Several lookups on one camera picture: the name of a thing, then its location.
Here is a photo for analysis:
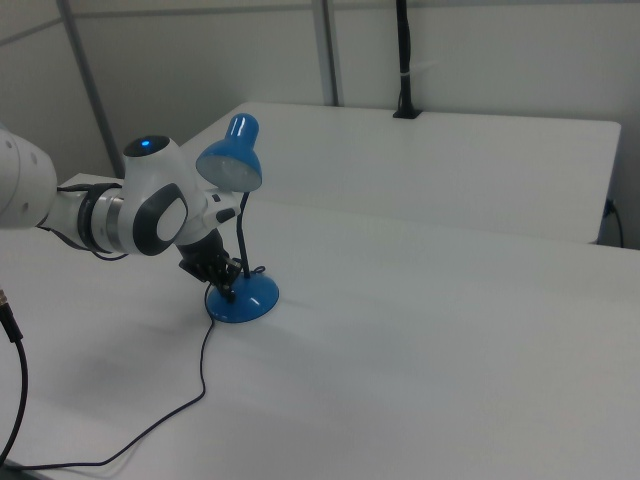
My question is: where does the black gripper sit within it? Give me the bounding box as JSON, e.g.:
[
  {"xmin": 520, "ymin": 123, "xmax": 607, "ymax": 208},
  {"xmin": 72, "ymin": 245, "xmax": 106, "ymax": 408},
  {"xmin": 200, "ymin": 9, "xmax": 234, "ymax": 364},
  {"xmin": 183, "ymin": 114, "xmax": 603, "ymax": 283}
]
[{"xmin": 177, "ymin": 230, "xmax": 243, "ymax": 304}]

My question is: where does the blue gooseneck desk lamp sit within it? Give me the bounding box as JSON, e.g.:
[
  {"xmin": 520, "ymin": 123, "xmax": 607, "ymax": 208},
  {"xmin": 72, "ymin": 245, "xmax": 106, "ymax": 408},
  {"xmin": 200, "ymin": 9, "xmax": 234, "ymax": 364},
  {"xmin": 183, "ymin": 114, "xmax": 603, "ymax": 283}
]
[{"xmin": 194, "ymin": 113, "xmax": 281, "ymax": 324}]

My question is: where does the thin black lamp power cord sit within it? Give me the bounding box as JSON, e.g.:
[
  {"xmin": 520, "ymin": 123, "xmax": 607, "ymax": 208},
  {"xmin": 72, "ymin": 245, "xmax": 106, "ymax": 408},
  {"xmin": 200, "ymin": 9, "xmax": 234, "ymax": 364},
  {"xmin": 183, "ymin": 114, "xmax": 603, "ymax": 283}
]
[{"xmin": 0, "ymin": 315, "xmax": 218, "ymax": 472}]

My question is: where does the black cable on robot arm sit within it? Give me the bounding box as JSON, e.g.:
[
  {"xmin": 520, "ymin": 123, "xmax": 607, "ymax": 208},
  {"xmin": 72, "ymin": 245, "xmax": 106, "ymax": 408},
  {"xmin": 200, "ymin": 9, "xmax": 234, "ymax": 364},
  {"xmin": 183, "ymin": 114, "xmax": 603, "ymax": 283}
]
[{"xmin": 35, "ymin": 181, "xmax": 132, "ymax": 262}]

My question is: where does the grey metal partition post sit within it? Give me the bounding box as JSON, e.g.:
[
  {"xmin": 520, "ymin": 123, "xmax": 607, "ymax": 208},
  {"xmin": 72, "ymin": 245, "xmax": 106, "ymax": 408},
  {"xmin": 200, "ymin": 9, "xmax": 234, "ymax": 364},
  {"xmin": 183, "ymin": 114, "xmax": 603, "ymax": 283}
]
[
  {"xmin": 311, "ymin": 0, "xmax": 347, "ymax": 107},
  {"xmin": 55, "ymin": 0, "xmax": 125, "ymax": 179}
]

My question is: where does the thick black cable with connector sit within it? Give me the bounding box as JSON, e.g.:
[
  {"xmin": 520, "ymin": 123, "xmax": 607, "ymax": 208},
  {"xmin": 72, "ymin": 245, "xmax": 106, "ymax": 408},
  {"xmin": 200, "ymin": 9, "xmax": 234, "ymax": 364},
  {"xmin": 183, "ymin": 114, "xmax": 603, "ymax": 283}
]
[{"xmin": 0, "ymin": 287, "xmax": 30, "ymax": 464}]

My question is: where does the black clamp-mounted camera pole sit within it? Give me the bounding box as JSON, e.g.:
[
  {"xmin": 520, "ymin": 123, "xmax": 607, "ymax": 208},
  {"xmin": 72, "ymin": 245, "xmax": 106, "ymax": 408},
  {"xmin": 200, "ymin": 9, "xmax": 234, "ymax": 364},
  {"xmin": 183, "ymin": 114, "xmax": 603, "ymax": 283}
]
[{"xmin": 391, "ymin": 0, "xmax": 423, "ymax": 120}]

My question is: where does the black wall cable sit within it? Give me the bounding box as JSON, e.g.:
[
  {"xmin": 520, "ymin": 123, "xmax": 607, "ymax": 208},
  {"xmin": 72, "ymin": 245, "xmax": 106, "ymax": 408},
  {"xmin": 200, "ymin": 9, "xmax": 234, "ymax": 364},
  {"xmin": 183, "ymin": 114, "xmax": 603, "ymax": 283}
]
[{"xmin": 605, "ymin": 198, "xmax": 627, "ymax": 249}]

